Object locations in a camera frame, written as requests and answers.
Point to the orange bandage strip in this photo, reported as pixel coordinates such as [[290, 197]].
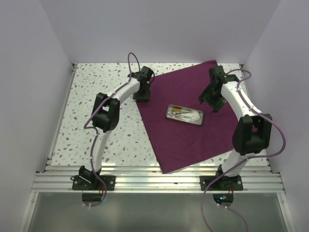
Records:
[[177, 109]]

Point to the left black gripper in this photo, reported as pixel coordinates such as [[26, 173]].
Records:
[[145, 97]]

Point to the silver hemostat forceps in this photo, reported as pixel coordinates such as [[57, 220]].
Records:
[[182, 114]]

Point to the purple cloth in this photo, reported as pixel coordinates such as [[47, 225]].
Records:
[[179, 144]]

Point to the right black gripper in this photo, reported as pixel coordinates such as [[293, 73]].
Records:
[[206, 94]]

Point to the aluminium rail frame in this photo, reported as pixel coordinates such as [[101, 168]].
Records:
[[128, 154]]

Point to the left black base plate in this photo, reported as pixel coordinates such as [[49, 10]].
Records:
[[87, 180]]

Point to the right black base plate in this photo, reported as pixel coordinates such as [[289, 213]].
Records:
[[223, 184]]

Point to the white gauze pad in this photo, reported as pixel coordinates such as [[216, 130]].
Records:
[[195, 116]]

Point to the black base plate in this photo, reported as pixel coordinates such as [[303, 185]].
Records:
[[223, 184], [87, 180]]

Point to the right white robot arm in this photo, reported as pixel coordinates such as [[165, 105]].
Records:
[[252, 132]]

